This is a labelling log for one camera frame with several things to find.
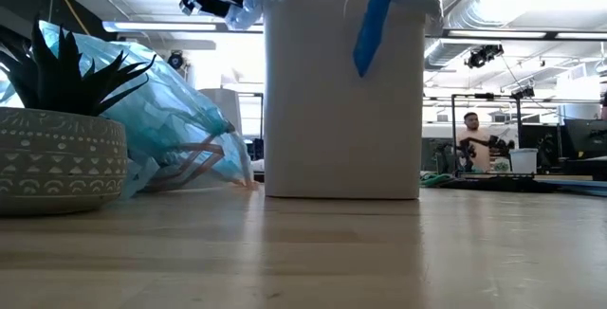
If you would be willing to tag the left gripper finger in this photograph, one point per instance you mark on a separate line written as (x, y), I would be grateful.
(227, 5)

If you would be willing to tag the blue plastic bin liner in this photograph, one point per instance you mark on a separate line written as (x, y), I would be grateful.
(180, 124)

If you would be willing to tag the white plastic trash bin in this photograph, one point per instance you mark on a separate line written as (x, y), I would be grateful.
(341, 133)

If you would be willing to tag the succulent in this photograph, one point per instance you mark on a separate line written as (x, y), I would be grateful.
(57, 157)

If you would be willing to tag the person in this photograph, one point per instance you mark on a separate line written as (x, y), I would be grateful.
(474, 143)

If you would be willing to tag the black glove with green cuff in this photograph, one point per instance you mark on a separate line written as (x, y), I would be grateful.
(474, 183)

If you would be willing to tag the white background bucket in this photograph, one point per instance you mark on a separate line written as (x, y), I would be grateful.
(524, 159)

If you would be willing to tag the black computer monitor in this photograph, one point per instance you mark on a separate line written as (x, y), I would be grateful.
(585, 138)

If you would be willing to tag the black round ceiling camera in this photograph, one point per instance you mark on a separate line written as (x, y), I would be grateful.
(175, 60)

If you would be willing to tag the black ceiling rig camera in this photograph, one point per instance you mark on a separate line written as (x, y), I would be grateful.
(483, 55)

